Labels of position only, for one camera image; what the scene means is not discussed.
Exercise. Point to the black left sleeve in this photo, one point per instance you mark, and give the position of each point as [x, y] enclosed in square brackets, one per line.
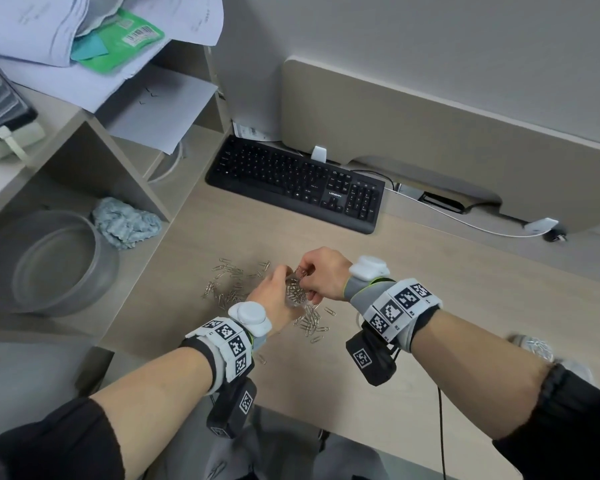
[45, 444]

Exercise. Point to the black ribbed device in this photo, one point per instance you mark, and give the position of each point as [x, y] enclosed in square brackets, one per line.
[0, 99]

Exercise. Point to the black sleeve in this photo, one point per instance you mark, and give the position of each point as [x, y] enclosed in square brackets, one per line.
[45, 444]
[570, 429]

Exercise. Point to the green packet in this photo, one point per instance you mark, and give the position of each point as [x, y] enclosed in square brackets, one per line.
[115, 44]

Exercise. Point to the person's left forearm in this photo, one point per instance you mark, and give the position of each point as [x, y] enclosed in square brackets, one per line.
[150, 404]

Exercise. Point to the person's right hand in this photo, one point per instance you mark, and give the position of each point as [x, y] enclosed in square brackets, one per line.
[327, 274]

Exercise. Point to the pale blue crumpled cloth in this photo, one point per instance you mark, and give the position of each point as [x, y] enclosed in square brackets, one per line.
[127, 224]

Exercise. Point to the person's grey trousers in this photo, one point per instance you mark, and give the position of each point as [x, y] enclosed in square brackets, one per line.
[280, 439]

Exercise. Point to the person's left hand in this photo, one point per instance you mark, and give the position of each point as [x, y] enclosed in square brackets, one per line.
[270, 299]

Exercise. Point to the pile of silver paper clips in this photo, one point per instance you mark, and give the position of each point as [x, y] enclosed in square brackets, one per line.
[230, 289]

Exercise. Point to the beige desk divider panel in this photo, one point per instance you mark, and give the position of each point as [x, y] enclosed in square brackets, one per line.
[455, 134]

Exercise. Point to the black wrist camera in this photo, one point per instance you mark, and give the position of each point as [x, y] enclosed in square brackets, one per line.
[370, 359]
[230, 409]

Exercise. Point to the clear jar with label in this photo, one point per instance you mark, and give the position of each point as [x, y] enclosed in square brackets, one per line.
[535, 347]

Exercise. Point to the black right sleeve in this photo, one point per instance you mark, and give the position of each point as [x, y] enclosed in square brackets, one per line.
[570, 429]

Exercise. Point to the black keyboard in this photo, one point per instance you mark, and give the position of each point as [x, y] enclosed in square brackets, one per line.
[280, 174]

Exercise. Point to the white printed paper slip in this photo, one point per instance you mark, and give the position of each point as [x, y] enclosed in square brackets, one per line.
[252, 132]

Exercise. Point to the white paper stack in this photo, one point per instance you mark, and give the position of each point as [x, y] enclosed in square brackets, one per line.
[25, 24]

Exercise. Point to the person's right forearm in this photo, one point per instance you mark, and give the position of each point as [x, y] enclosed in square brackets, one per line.
[475, 369]

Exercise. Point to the black plug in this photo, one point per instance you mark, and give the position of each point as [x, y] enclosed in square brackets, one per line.
[555, 234]

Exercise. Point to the grey marker wristband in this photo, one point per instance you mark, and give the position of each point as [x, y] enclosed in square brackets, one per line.
[395, 307]
[225, 344]

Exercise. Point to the white round tracker puck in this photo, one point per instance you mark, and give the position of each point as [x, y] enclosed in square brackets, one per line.
[250, 318]
[369, 268]

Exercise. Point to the white coiled tube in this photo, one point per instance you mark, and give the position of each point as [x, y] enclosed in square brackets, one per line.
[176, 164]

